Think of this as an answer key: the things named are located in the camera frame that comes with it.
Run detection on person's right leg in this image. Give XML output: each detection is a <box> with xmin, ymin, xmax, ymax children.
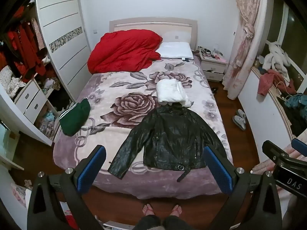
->
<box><xmin>163</xmin><ymin>216</ymin><xmax>187</xmax><ymax>230</ymax></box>

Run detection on person's left foot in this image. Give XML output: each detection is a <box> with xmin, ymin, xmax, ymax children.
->
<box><xmin>142</xmin><ymin>203</ymin><xmax>155</xmax><ymax>217</ymax></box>

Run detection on black garment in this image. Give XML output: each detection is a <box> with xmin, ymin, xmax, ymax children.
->
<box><xmin>285</xmin><ymin>104</ymin><xmax>307</xmax><ymax>136</ymax></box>

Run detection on green garment with white stripes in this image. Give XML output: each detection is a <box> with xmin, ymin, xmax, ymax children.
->
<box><xmin>59</xmin><ymin>98</ymin><xmax>91</xmax><ymax>136</ymax></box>

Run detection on white floral folded cloth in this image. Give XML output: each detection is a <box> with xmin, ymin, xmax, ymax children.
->
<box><xmin>0</xmin><ymin>67</ymin><xmax>27</xmax><ymax>99</ymax></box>

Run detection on person's leg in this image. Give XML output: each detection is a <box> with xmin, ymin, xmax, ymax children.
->
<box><xmin>163</xmin><ymin>216</ymin><xmax>187</xmax><ymax>230</ymax></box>
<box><xmin>138</xmin><ymin>214</ymin><xmax>161</xmax><ymax>230</ymax></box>

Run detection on white cable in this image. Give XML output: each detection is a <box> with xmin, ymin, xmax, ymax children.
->
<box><xmin>275</xmin><ymin>81</ymin><xmax>288</xmax><ymax>101</ymax></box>

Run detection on floral bed blanket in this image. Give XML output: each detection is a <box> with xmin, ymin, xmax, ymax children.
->
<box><xmin>53</xmin><ymin>55</ymin><xmax>234</xmax><ymax>199</ymax></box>

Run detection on white pillow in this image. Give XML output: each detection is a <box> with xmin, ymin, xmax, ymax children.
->
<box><xmin>155</xmin><ymin>42</ymin><xmax>194</xmax><ymax>60</ymax></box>

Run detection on person's left leg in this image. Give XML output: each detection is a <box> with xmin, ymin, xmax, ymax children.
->
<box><xmin>138</xmin><ymin>214</ymin><xmax>161</xmax><ymax>230</ymax></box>

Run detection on beige bed headboard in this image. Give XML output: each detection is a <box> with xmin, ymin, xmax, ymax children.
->
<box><xmin>109</xmin><ymin>17</ymin><xmax>199</xmax><ymax>51</ymax></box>

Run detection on person's right foot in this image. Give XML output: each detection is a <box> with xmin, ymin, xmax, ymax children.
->
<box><xmin>169</xmin><ymin>204</ymin><xmax>183</xmax><ymax>218</ymax></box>

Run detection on teal garment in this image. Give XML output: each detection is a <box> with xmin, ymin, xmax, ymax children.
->
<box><xmin>284</xmin><ymin>93</ymin><xmax>305</xmax><ymax>109</ymax></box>

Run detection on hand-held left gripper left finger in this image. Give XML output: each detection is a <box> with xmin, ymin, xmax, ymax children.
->
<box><xmin>27</xmin><ymin>144</ymin><xmax>106</xmax><ymax>230</ymax></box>

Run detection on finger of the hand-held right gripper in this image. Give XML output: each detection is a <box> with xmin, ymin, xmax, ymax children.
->
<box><xmin>291</xmin><ymin>138</ymin><xmax>307</xmax><ymax>163</ymax></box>
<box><xmin>262</xmin><ymin>140</ymin><xmax>289</xmax><ymax>164</ymax></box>

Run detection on white drawer unit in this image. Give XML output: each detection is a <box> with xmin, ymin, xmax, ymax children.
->
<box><xmin>0</xmin><ymin>78</ymin><xmax>55</xmax><ymax>146</ymax></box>

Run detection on grey slipper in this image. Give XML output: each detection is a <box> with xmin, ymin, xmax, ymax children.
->
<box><xmin>236</xmin><ymin>109</ymin><xmax>247</xmax><ymax>123</ymax></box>
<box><xmin>232</xmin><ymin>115</ymin><xmax>246</xmax><ymax>131</ymax></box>

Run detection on white wardrobe sliding door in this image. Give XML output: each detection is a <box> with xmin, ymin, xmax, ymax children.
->
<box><xmin>35</xmin><ymin>0</ymin><xmax>92</xmax><ymax>101</ymax></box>

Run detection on pink floral curtain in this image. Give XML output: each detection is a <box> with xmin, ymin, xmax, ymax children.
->
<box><xmin>222</xmin><ymin>0</ymin><xmax>263</xmax><ymax>100</ymax></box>

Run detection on pile of clothes in wardrobe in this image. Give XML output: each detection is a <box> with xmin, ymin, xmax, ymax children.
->
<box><xmin>40</xmin><ymin>75</ymin><xmax>60</xmax><ymax>93</ymax></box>

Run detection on black leather jacket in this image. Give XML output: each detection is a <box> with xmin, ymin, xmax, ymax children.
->
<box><xmin>108</xmin><ymin>104</ymin><xmax>232</xmax><ymax>182</ymax></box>

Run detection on hanging red clothes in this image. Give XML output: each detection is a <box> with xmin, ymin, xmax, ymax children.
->
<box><xmin>7</xmin><ymin>20</ymin><xmax>46</xmax><ymax>77</ymax></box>

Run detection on white nightstand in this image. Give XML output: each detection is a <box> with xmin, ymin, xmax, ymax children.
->
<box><xmin>200</xmin><ymin>54</ymin><xmax>227</xmax><ymax>81</ymax></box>

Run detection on pink red garment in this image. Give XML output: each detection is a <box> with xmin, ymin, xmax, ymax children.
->
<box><xmin>258</xmin><ymin>69</ymin><xmax>296</xmax><ymax>96</ymax></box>

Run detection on white folded garment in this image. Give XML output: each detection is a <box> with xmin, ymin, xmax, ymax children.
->
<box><xmin>156</xmin><ymin>79</ymin><xmax>193</xmax><ymax>107</ymax></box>

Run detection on clutter of small toiletries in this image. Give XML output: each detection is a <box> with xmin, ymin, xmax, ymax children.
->
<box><xmin>197</xmin><ymin>47</ymin><xmax>227</xmax><ymax>60</ymax></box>

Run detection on person's foot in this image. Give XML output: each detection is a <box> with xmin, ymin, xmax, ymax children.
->
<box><xmin>142</xmin><ymin>203</ymin><xmax>155</xmax><ymax>217</ymax></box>
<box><xmin>169</xmin><ymin>204</ymin><xmax>183</xmax><ymax>218</ymax></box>

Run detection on white window frame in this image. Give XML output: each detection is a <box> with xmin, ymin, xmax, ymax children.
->
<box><xmin>264</xmin><ymin>0</ymin><xmax>307</xmax><ymax>55</ymax></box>

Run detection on hanging pink floral garment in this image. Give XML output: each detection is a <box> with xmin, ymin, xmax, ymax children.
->
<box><xmin>30</xmin><ymin>17</ymin><xmax>45</xmax><ymax>51</ymax></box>

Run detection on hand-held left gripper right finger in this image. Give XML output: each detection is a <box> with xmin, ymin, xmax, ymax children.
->
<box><xmin>203</xmin><ymin>146</ymin><xmax>283</xmax><ymax>230</ymax></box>

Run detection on pale pink drape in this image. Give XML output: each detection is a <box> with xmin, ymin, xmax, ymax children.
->
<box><xmin>251</xmin><ymin>146</ymin><xmax>307</xmax><ymax>221</ymax></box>

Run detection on red duvet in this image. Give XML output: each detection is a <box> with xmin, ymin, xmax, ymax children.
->
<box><xmin>87</xmin><ymin>29</ymin><xmax>163</xmax><ymax>74</ymax></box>

